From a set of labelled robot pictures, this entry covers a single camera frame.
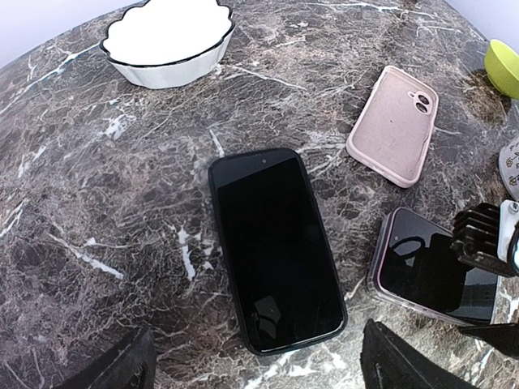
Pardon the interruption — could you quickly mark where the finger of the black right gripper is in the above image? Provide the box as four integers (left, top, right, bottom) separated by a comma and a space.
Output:
458, 323, 519, 359

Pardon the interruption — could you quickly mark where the white patterned mug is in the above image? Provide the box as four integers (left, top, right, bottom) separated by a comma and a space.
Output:
498, 135, 519, 202

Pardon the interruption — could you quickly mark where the black phone case with ring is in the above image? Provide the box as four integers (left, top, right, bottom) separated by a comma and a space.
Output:
207, 147, 349, 357

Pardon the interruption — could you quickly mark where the pink phone case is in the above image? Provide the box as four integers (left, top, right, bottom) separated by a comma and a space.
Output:
345, 66, 439, 189

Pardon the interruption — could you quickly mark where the purple smartphone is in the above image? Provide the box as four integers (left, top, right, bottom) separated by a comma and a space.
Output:
372, 207, 500, 325

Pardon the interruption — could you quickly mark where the green bowl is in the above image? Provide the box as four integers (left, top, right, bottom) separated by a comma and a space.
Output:
483, 39, 518, 100

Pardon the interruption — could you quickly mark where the white scalloped ceramic bowl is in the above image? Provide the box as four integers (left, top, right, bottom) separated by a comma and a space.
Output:
100, 1, 235, 89

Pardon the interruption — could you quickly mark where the black smartphone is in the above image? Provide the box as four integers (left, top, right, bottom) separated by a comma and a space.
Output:
212, 156, 345, 352

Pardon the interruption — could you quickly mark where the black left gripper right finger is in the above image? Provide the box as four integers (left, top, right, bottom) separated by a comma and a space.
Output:
360, 319, 473, 389

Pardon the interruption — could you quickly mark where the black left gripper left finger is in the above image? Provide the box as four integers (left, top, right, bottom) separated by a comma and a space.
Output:
58, 327, 157, 388

